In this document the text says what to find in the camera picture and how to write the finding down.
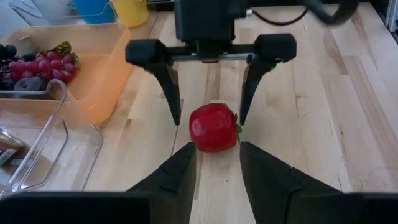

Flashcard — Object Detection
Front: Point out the red toy strawberry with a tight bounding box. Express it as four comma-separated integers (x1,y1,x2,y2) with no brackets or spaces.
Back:
188,102,243,154

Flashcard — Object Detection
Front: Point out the yellow water bottle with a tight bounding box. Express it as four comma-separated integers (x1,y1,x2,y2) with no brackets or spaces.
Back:
110,0,150,28

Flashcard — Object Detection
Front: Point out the dark round fruit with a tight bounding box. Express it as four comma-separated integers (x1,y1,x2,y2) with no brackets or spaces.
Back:
13,76,48,93

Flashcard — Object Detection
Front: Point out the dark grape bunch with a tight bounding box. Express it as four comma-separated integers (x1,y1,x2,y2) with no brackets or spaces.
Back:
0,43,37,91

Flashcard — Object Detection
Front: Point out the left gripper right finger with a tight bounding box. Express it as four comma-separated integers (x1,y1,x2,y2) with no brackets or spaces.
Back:
239,141,398,224

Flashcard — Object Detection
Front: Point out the clear plastic bin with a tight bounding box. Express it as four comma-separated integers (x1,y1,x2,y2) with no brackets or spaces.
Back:
0,78,104,200
8,0,119,26

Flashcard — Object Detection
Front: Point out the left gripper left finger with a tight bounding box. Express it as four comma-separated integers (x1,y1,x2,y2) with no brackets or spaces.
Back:
0,142,198,224

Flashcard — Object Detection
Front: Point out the red grape bunch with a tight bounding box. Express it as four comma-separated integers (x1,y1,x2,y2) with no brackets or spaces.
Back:
8,41,81,83

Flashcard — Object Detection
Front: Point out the blue water bottle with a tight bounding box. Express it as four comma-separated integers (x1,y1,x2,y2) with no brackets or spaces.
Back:
72,0,114,25

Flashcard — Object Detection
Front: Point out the silver can with red label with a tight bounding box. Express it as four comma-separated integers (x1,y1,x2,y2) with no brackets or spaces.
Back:
0,126,26,167

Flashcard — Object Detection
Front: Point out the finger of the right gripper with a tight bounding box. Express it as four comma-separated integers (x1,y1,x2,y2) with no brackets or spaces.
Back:
126,39,182,126
239,33,297,127

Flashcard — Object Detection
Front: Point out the orange plastic bin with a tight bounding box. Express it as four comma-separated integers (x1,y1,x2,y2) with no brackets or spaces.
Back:
0,22,134,125

